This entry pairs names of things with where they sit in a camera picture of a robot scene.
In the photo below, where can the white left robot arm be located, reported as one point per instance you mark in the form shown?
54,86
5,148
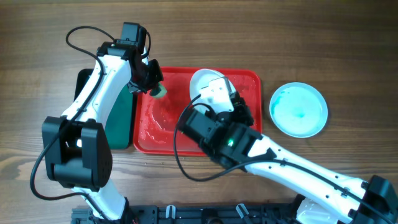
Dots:
76,150

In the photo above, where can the white plate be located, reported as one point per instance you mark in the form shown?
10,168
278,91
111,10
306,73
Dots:
298,110
193,88

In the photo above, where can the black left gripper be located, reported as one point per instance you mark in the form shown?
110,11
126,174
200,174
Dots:
158,76

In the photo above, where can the green yellow sponge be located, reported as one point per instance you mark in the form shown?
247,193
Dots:
158,92

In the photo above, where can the green water tray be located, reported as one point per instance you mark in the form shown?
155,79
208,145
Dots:
120,119

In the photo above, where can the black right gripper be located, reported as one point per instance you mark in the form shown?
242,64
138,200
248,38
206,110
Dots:
243,118

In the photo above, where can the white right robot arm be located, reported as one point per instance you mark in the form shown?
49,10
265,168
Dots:
225,135

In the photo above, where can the red plastic tray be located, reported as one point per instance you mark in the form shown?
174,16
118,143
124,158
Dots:
156,118

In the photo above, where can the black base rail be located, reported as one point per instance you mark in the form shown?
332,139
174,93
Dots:
268,213

